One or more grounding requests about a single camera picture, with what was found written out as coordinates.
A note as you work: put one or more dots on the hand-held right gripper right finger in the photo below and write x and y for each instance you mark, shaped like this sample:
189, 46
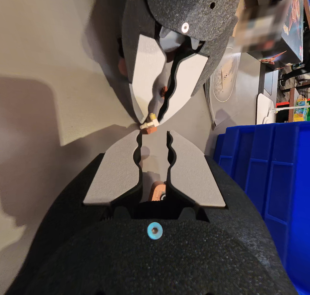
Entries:
193, 176

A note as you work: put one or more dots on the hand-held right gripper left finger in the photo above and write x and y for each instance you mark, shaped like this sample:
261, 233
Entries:
113, 176

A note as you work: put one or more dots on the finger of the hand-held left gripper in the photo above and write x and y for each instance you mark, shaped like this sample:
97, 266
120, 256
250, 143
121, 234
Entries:
145, 65
189, 77

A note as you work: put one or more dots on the brown brick assembly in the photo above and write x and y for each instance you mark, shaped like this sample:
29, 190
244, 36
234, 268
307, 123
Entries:
156, 191

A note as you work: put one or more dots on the brown white tan brick cluster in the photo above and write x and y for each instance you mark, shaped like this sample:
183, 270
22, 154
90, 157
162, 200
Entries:
150, 127

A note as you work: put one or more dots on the stack of blue plastic bins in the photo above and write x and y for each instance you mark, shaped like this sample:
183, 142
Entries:
278, 179

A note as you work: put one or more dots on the grey desk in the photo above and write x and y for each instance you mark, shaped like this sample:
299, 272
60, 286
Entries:
48, 46

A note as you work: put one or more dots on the grey instruction booklet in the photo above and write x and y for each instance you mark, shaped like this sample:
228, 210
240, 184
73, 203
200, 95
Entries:
225, 82

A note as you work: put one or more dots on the white rounded flat plate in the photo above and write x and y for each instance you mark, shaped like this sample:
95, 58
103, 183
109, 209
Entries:
264, 108

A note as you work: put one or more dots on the printed cardboard box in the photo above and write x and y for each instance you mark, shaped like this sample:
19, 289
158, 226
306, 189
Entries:
294, 21

